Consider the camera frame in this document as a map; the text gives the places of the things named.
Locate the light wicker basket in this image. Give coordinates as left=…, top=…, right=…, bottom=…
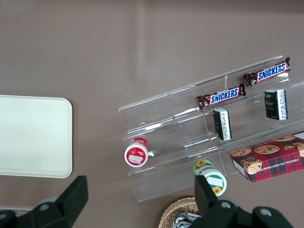
left=158, top=196, right=203, bottom=228

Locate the red plaid cookie box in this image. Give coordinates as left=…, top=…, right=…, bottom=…
left=230, top=131, right=304, bottom=183

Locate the clear acrylic stepped shelf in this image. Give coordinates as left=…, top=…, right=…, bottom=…
left=118, top=55, right=304, bottom=203

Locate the cream plastic tray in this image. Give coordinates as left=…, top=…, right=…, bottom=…
left=0, top=95, right=73, bottom=179

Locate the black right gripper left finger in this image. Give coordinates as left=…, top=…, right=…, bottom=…
left=0, top=175, right=89, bottom=228

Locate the stack of foil trays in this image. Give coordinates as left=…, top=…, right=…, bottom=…
left=174, top=212, right=203, bottom=228

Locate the small black white box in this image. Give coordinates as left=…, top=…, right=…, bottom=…
left=264, top=88, right=289, bottom=121
left=212, top=107, right=233, bottom=142

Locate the red lid yogurt cup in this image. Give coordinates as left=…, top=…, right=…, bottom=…
left=123, top=137, right=150, bottom=168

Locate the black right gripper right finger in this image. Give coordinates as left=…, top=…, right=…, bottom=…
left=190, top=175, right=295, bottom=228

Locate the green lid yogurt cup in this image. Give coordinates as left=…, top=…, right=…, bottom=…
left=192, top=159, right=228, bottom=197

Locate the Snickers chocolate bar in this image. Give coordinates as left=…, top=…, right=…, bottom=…
left=196, top=83, right=247, bottom=113
left=242, top=57, right=292, bottom=87

